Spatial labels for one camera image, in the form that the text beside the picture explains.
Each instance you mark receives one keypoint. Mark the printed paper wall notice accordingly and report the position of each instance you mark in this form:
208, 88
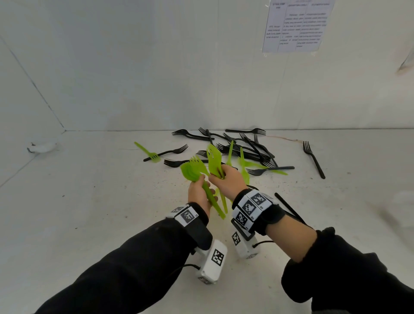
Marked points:
297, 26

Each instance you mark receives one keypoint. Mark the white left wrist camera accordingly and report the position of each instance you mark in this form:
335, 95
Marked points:
213, 262

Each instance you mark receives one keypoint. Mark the black marker left wrist band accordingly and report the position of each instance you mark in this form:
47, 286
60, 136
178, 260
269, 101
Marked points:
194, 223

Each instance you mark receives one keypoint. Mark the pile of plastic cutlery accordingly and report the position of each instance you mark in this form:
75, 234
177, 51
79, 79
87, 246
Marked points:
153, 157

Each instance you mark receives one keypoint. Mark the person's left hand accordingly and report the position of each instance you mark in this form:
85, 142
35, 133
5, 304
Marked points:
197, 194

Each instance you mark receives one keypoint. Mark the person's right hand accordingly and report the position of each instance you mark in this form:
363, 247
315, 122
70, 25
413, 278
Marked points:
231, 182

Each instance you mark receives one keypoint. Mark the small white wall clip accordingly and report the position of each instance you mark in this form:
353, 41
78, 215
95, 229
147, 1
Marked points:
42, 147

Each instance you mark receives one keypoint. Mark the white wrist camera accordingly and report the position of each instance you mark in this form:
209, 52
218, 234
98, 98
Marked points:
213, 262
244, 247

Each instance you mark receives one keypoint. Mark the green plastic fork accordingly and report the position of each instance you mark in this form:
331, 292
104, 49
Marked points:
214, 158

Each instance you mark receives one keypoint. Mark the black marker right wrist band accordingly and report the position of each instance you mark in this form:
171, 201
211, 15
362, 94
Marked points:
268, 213

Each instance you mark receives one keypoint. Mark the black marker wrist band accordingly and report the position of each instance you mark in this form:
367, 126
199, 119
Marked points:
194, 223
268, 213

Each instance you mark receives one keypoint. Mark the pile of black plastic forks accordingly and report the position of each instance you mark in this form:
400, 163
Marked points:
275, 168

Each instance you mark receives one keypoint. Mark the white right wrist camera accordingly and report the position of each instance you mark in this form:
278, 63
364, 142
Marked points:
244, 247

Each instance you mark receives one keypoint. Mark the person's left forearm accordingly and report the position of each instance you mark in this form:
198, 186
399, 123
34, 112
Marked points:
123, 271

